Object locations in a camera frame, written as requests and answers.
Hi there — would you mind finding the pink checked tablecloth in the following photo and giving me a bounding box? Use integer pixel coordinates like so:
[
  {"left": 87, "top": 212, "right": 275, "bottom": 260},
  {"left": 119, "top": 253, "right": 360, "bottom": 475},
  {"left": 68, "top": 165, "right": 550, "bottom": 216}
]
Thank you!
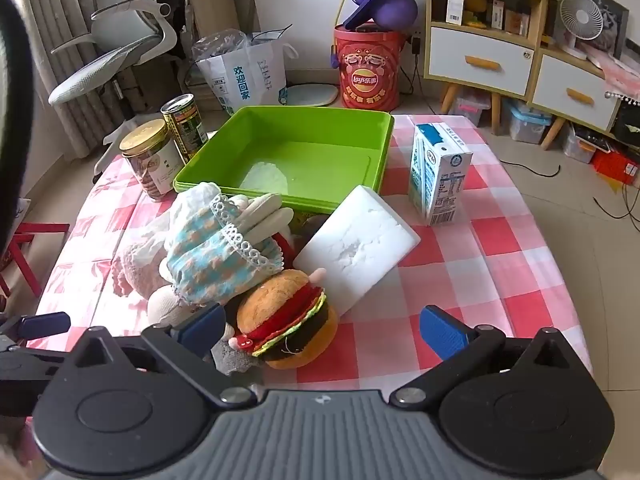
[{"left": 27, "top": 115, "right": 596, "bottom": 396}]

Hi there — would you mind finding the green tin can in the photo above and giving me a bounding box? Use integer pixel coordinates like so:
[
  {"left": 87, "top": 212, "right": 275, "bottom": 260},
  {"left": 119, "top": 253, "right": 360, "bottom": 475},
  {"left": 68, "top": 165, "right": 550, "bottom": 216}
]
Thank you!
[{"left": 160, "top": 94, "right": 210, "bottom": 166}]

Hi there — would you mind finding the white foam block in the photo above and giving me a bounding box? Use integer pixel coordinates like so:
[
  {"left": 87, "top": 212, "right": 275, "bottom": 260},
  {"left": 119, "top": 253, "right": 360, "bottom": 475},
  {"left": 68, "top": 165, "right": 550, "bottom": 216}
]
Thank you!
[{"left": 292, "top": 185, "right": 421, "bottom": 316}]

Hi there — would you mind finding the red stool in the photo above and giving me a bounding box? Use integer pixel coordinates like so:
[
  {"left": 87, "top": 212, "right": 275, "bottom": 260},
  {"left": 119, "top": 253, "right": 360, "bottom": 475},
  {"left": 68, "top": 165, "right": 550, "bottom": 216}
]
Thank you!
[{"left": 0, "top": 222, "right": 71, "bottom": 298}]

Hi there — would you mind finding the red printed bucket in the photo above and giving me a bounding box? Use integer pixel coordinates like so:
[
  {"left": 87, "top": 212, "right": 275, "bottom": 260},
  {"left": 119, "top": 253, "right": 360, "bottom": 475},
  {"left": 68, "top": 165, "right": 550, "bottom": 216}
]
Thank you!
[{"left": 332, "top": 25, "right": 407, "bottom": 113}]

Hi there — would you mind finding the white round lid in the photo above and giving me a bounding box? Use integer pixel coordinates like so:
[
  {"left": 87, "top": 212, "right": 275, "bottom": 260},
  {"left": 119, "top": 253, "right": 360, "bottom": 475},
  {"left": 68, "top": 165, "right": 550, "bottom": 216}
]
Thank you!
[{"left": 277, "top": 84, "right": 338, "bottom": 108}]

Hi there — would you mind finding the green plastic box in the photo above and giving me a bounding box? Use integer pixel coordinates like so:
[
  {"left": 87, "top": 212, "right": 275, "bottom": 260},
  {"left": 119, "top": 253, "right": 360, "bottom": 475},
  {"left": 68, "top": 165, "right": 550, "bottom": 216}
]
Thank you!
[{"left": 172, "top": 105, "right": 396, "bottom": 213}]

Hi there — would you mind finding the clear storage bin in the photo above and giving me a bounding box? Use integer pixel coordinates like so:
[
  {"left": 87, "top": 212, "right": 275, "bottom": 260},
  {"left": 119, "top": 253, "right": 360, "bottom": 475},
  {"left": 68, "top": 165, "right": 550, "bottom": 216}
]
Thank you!
[
  {"left": 447, "top": 85, "right": 493, "bottom": 126},
  {"left": 562, "top": 125, "right": 608, "bottom": 163}
]

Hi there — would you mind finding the tall wooden cabinet white drawer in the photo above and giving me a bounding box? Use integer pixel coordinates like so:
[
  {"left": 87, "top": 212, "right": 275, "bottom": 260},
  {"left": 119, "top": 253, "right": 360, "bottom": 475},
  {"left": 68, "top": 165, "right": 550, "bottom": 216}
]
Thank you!
[{"left": 424, "top": 0, "right": 548, "bottom": 131}]

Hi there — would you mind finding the thick black cable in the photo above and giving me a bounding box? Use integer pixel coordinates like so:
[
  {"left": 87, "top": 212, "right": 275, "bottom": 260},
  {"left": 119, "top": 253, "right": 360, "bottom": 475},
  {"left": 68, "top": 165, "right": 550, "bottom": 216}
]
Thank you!
[{"left": 0, "top": 0, "right": 38, "bottom": 261}]

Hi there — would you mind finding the plush doll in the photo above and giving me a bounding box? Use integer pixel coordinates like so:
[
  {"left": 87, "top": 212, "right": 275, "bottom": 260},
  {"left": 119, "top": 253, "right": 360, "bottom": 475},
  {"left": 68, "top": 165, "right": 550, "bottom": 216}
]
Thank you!
[{"left": 111, "top": 182, "right": 221, "bottom": 328}]

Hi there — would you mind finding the red flat box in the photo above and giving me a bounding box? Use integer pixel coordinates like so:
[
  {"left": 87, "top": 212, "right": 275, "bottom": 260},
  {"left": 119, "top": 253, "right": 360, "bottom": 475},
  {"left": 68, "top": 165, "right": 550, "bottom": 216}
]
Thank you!
[{"left": 592, "top": 150, "right": 640, "bottom": 186}]

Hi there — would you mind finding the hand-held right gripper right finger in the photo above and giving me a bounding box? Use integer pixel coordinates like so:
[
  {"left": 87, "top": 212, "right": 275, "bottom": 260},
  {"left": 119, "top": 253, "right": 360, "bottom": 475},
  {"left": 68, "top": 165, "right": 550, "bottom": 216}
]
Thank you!
[{"left": 392, "top": 305, "right": 583, "bottom": 408}]

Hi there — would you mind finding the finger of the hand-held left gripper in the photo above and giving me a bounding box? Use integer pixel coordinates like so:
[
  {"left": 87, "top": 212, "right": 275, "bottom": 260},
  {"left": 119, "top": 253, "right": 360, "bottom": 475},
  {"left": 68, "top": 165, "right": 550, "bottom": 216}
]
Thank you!
[{"left": 0, "top": 311, "right": 72, "bottom": 386}]

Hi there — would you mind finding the black power cable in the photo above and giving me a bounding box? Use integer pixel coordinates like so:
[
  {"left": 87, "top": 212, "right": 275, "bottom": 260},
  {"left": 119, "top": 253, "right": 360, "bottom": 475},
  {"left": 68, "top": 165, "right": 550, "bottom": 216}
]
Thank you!
[{"left": 400, "top": 30, "right": 426, "bottom": 96}]

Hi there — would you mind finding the grey cloth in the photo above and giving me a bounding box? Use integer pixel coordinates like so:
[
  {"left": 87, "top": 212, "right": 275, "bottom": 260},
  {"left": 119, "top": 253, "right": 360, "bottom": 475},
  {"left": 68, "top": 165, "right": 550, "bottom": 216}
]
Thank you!
[{"left": 210, "top": 332, "right": 263, "bottom": 377}]

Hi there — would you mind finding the dark framed picture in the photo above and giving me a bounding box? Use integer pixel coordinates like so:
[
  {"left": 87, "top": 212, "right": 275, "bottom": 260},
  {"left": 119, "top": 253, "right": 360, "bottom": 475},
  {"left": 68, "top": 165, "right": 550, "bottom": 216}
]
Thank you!
[{"left": 585, "top": 0, "right": 630, "bottom": 58}]

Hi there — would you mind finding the clear plastic bag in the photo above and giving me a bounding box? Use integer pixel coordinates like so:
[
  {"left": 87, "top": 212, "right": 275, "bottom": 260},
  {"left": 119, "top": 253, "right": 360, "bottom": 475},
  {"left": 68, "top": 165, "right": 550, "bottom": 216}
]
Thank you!
[{"left": 192, "top": 29, "right": 251, "bottom": 61}]

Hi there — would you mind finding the beige curtain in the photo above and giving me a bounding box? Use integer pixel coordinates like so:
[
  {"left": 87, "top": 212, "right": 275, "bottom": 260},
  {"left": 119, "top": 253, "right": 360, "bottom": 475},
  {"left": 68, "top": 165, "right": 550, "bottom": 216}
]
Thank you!
[{"left": 22, "top": 0, "right": 126, "bottom": 161}]

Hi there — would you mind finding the burger plush toy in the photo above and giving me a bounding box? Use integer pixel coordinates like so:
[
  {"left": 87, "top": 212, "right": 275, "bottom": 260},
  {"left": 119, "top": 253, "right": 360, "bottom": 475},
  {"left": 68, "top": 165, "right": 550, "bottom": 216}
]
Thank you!
[{"left": 235, "top": 269, "right": 341, "bottom": 371}]

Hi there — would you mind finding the low wooden cabinet white drawer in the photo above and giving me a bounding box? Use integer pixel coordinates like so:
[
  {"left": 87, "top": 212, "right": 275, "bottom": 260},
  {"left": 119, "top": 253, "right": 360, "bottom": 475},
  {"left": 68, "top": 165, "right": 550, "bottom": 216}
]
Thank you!
[{"left": 527, "top": 45, "right": 626, "bottom": 151}]

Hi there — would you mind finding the white paper bag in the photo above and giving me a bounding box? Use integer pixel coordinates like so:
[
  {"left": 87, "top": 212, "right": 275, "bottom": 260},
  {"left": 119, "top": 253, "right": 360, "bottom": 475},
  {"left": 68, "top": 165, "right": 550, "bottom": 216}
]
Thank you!
[{"left": 194, "top": 35, "right": 301, "bottom": 118}]

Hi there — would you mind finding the grey office chair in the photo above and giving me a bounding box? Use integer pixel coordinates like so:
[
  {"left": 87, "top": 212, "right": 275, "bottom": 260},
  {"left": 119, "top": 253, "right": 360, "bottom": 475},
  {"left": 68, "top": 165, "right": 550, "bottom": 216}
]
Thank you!
[{"left": 47, "top": 0, "right": 181, "bottom": 111}]

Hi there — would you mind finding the white desk fan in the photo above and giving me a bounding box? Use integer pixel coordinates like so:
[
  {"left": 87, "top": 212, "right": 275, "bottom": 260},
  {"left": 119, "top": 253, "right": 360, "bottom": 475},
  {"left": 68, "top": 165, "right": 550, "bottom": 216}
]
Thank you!
[{"left": 557, "top": 0, "right": 606, "bottom": 61}]

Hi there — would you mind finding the blue and white milk carton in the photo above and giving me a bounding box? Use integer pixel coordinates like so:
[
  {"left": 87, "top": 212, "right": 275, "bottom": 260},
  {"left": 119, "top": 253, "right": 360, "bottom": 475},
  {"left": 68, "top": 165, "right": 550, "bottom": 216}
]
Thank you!
[{"left": 407, "top": 122, "right": 473, "bottom": 227}]

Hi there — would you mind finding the cardboard box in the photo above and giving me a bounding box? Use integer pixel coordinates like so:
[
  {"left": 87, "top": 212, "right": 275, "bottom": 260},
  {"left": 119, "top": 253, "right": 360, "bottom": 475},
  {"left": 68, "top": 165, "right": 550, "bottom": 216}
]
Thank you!
[{"left": 185, "top": 0, "right": 261, "bottom": 41}]

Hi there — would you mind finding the black floor cable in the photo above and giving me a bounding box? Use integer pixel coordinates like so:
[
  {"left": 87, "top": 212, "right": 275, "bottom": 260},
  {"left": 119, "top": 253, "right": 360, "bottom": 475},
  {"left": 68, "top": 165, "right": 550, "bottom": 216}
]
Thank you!
[{"left": 500, "top": 152, "right": 561, "bottom": 178}]

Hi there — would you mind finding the clear jar with gold lid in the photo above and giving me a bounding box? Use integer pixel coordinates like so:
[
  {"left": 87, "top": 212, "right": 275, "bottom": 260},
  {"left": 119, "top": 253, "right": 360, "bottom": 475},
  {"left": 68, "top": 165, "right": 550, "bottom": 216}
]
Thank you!
[{"left": 118, "top": 119, "right": 187, "bottom": 203}]

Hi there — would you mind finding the blue-lidded storage bin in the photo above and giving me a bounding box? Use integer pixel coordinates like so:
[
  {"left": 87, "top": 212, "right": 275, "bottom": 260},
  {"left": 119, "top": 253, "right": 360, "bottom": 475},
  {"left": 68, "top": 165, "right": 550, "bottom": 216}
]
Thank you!
[{"left": 507, "top": 102, "right": 553, "bottom": 143}]

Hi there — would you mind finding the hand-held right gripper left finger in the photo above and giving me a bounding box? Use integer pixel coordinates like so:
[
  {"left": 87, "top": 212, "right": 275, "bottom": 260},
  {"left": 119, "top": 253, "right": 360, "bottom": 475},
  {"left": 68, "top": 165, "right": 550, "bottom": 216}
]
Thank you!
[{"left": 65, "top": 304, "right": 258, "bottom": 409}]

